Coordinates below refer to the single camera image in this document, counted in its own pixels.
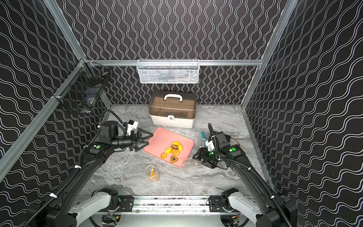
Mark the white wire wall basket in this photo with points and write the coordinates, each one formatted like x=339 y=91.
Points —
x=168 y=71

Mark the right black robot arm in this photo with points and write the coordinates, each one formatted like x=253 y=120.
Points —
x=269 y=209

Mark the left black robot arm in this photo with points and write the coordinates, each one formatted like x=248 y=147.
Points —
x=111 y=136

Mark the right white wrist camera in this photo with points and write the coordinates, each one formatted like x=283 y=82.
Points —
x=210 y=145

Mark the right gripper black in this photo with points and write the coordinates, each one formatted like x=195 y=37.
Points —
x=202 y=152

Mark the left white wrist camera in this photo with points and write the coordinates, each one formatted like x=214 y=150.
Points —
x=131 y=126

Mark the black wire wall basket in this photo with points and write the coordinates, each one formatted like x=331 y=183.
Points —
x=84 y=91

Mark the brown heart cookie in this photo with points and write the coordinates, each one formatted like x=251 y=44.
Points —
x=173 y=159

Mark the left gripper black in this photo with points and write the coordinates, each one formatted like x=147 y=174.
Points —
x=134 y=140

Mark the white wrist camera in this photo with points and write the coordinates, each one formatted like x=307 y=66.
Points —
x=210 y=145
x=131 y=126

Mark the brown white storage box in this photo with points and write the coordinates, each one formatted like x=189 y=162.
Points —
x=173 y=109

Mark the clear cookie jar handled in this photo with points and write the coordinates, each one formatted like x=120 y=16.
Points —
x=202 y=142

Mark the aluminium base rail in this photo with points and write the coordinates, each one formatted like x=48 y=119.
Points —
x=104 y=202

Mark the large orange fish cookie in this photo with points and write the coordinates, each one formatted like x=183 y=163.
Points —
x=176 y=146

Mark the orange swirl cookie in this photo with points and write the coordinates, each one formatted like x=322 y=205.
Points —
x=163 y=155
x=175 y=152

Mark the pink plastic tray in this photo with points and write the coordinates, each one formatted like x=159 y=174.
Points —
x=162 y=139

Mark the clear cookie jar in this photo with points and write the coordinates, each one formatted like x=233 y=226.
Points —
x=191 y=163
x=152 y=173

